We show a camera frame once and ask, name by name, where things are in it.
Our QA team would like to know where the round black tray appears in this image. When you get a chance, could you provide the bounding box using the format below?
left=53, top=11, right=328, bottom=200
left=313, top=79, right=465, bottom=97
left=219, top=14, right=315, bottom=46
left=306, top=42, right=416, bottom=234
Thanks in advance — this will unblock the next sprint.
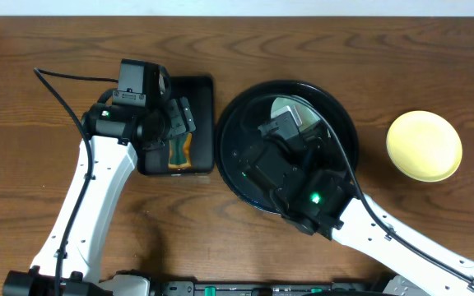
left=215, top=80, right=359, bottom=214

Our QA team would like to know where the green and orange sponge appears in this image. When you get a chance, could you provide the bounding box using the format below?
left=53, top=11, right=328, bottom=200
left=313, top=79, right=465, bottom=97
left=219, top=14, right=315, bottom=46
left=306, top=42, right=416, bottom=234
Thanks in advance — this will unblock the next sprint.
left=168, top=133, right=193, bottom=170

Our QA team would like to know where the light blue plate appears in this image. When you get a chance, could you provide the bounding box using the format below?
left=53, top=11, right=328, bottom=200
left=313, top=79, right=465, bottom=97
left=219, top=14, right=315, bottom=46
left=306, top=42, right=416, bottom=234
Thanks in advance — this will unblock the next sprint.
left=271, top=96, right=320, bottom=132

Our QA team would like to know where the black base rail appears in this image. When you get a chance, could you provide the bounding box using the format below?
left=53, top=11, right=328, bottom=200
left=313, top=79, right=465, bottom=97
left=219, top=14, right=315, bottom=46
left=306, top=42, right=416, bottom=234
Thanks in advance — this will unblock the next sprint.
left=142, top=280, right=383, bottom=296

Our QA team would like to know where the yellow plate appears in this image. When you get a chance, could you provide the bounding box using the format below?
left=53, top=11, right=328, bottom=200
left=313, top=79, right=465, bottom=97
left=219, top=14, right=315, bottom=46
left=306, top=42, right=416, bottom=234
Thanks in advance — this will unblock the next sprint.
left=386, top=110, right=462, bottom=183

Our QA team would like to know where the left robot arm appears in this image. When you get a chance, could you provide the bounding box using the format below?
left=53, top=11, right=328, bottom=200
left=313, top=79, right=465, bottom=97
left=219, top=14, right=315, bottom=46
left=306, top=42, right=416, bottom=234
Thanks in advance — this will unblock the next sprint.
left=2, top=97, right=196, bottom=296

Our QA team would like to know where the black rectangular tray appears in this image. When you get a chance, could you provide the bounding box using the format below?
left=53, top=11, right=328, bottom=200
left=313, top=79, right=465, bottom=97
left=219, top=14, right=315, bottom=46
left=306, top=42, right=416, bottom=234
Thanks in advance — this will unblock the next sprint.
left=137, top=76, right=215, bottom=176

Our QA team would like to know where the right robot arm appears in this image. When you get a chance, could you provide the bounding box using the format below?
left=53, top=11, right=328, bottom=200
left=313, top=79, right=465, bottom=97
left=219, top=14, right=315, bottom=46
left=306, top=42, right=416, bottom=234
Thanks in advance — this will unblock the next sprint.
left=251, top=118, right=474, bottom=295

